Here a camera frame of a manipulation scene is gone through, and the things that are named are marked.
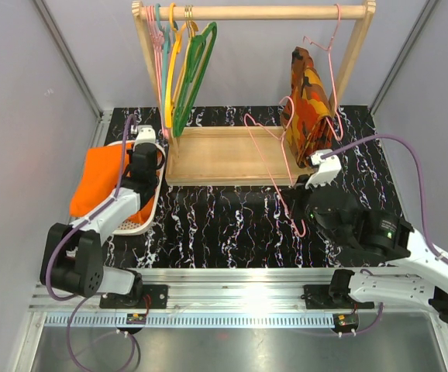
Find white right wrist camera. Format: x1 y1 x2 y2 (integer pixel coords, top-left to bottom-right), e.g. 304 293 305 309
305 149 341 189

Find green hanger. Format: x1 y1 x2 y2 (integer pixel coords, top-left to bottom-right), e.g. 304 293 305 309
172 22 218 137

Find white slotted cable duct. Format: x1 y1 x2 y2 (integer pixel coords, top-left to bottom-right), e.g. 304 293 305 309
45 312 334 329

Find wooden clothes rack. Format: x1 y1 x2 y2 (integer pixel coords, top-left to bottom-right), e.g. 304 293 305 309
131 0 377 186

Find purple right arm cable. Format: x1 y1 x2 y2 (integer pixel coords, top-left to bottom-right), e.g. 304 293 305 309
320 133 448 338

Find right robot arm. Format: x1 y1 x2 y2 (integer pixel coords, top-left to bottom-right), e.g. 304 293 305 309
285 184 448 324

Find thin gold wire hanger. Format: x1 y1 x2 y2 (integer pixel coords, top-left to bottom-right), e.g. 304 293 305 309
174 5 198 105

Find pink wire hanger with camouflage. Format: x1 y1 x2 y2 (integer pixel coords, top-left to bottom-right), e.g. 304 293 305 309
302 4 344 142

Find white perforated plastic basket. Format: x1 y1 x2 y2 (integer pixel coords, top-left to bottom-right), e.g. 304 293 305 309
103 140 167 236

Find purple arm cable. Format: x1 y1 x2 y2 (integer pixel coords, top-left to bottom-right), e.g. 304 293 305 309
43 113 142 371
320 133 448 338

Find yellow hanger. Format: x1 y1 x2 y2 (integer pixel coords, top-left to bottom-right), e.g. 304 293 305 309
164 2 194 136

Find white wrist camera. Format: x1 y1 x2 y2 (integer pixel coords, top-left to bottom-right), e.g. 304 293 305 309
131 125 157 148
305 149 341 189

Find camouflage orange trousers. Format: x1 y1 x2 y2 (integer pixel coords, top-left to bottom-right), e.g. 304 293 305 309
281 46 333 168

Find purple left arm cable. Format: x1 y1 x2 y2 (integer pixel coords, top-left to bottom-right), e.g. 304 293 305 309
43 113 142 371

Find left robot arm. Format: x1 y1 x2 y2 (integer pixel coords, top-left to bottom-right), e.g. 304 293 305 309
40 142 166 308

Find pink hanger on rack left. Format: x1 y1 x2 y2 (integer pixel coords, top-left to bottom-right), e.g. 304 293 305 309
146 5 171 142

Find aluminium front rail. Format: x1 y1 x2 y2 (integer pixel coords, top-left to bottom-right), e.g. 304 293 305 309
26 267 448 311

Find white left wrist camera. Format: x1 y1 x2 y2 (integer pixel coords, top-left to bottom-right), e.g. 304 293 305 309
131 125 157 148

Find teal hanger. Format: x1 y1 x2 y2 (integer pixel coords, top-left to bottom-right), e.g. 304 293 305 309
155 3 171 138

